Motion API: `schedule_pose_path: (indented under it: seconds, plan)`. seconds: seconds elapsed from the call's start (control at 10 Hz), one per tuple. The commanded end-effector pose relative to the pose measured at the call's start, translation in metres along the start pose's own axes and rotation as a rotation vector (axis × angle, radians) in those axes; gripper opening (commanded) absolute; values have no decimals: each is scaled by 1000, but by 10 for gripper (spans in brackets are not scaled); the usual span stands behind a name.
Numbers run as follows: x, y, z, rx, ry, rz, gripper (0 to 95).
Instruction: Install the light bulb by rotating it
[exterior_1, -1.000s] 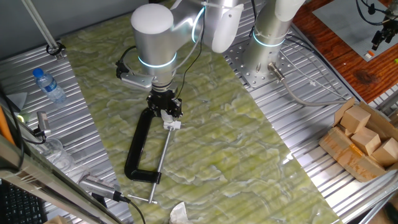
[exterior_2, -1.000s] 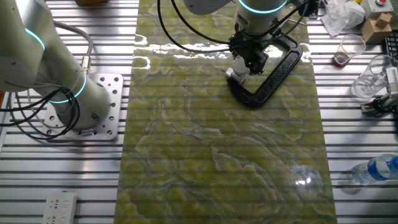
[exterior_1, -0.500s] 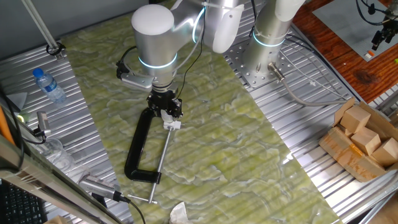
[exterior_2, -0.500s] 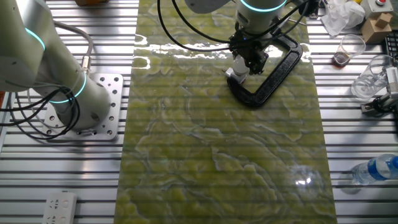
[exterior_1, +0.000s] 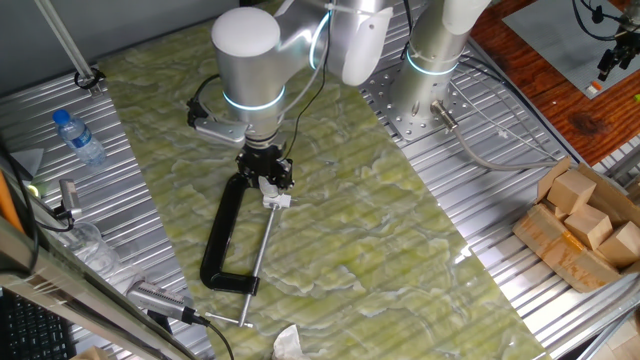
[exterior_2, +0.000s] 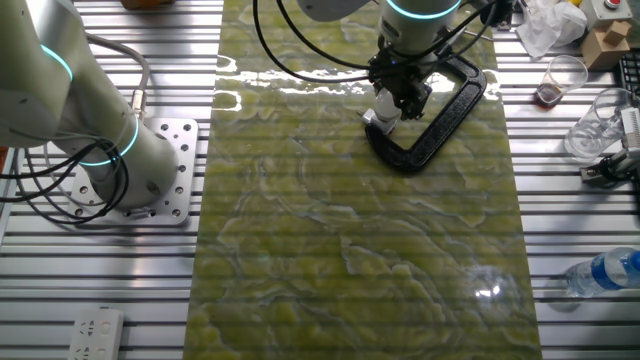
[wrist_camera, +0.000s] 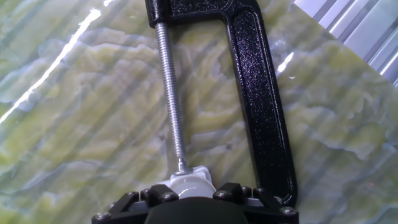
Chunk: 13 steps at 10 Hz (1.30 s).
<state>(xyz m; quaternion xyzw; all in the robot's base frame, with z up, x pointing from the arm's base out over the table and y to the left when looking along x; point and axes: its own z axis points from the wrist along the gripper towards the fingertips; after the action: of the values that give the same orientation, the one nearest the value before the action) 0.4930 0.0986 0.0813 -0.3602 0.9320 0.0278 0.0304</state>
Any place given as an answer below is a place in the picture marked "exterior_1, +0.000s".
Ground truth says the brown wooden table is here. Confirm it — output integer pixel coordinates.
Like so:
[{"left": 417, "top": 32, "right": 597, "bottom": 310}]
[{"left": 469, "top": 0, "right": 640, "bottom": 167}]

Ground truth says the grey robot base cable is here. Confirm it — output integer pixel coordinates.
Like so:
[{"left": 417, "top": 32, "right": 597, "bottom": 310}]
[{"left": 429, "top": 99, "right": 559, "bottom": 173}]

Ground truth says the black desk cable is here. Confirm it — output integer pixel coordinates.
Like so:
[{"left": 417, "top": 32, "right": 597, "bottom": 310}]
[{"left": 0, "top": 142, "right": 42, "bottom": 275}]

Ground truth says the green marble pattern mat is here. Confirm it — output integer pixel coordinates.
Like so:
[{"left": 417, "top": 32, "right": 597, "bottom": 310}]
[{"left": 97, "top": 4, "right": 551, "bottom": 360}]

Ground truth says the aluminium frame bar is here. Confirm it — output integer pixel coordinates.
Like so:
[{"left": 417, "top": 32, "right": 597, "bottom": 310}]
[{"left": 0, "top": 214, "right": 201, "bottom": 360}]

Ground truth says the silver camera with black mount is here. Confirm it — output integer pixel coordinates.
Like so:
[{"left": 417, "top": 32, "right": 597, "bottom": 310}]
[{"left": 52, "top": 178, "right": 84, "bottom": 222}]

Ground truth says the grey triangular sheet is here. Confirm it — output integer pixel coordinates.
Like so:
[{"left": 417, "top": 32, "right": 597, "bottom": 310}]
[{"left": 8, "top": 147, "right": 46, "bottom": 180}]

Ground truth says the black keyboard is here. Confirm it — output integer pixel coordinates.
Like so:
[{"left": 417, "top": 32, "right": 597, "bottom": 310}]
[{"left": 0, "top": 288, "right": 77, "bottom": 360}]

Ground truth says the white light bulb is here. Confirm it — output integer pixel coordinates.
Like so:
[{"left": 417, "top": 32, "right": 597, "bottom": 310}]
[{"left": 257, "top": 175, "right": 281, "bottom": 199}]

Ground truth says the grey pad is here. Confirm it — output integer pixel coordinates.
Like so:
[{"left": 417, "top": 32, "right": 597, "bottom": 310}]
[{"left": 501, "top": 0, "right": 640, "bottom": 101}]

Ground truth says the large cardboard box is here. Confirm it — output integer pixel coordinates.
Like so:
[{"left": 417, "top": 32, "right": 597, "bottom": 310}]
[{"left": 511, "top": 155, "right": 640, "bottom": 295}]

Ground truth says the black C-clamp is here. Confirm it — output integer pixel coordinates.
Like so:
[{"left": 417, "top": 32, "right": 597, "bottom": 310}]
[{"left": 199, "top": 172, "right": 281, "bottom": 329}]

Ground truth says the thin white cable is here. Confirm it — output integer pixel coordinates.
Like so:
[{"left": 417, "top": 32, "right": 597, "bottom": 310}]
[{"left": 448, "top": 58, "right": 569, "bottom": 162}]

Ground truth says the orange tube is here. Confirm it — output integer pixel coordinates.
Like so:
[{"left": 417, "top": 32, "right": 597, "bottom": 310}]
[{"left": 0, "top": 168, "right": 25, "bottom": 235}]

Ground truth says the clear water bottle blue cap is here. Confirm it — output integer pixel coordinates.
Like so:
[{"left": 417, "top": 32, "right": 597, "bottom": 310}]
[{"left": 51, "top": 108, "right": 108, "bottom": 167}]

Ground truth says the crumpled white tissue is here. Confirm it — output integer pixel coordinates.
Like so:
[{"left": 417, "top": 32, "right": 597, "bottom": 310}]
[{"left": 271, "top": 323, "right": 312, "bottom": 360}]

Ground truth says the small cardboard box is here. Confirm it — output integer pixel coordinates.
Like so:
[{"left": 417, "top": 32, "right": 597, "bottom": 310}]
[{"left": 68, "top": 345, "right": 110, "bottom": 360}]

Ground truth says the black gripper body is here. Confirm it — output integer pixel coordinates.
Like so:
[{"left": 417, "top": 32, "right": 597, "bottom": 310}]
[{"left": 235, "top": 142, "right": 294, "bottom": 184}]

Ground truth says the black strap loop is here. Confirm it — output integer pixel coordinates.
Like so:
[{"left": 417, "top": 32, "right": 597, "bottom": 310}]
[{"left": 73, "top": 67, "right": 107, "bottom": 92}]

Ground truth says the wooden block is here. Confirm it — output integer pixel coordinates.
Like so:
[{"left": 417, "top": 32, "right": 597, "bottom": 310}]
[
  {"left": 546, "top": 169, "right": 598, "bottom": 216},
  {"left": 597, "top": 220, "right": 640, "bottom": 269},
  {"left": 563, "top": 203, "right": 614, "bottom": 251},
  {"left": 542, "top": 198, "right": 569, "bottom": 222}
]

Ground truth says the silver ribbed camera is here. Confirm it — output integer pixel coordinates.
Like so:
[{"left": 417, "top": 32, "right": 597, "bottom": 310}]
[{"left": 125, "top": 279, "right": 197, "bottom": 326}]

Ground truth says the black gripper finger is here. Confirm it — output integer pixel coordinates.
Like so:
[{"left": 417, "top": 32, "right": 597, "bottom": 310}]
[
  {"left": 272, "top": 158, "right": 295, "bottom": 191},
  {"left": 239, "top": 162, "right": 262, "bottom": 187}
]

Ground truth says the black base cable bundle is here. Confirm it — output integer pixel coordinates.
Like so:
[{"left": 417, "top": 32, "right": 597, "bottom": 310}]
[{"left": 399, "top": 0, "right": 417, "bottom": 62}]

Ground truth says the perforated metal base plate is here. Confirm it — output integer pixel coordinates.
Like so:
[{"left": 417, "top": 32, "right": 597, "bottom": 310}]
[{"left": 358, "top": 62, "right": 482, "bottom": 143}]

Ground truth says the black camera cable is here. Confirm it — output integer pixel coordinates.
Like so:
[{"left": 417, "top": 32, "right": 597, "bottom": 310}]
[{"left": 282, "top": 7, "right": 334, "bottom": 162}]

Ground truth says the thick black cable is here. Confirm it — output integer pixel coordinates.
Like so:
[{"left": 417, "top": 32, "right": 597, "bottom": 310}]
[{"left": 192, "top": 312, "right": 236, "bottom": 360}]

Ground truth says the metal tripod pole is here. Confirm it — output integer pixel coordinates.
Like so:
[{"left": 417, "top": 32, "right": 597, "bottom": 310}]
[{"left": 33, "top": 0, "right": 104, "bottom": 97}]

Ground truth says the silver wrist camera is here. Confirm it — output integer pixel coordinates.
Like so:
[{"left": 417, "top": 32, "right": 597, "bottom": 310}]
[{"left": 186, "top": 97, "right": 250, "bottom": 149}]

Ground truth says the aluminium profile rail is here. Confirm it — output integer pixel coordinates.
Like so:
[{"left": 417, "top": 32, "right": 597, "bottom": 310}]
[{"left": 574, "top": 304, "right": 640, "bottom": 360}]

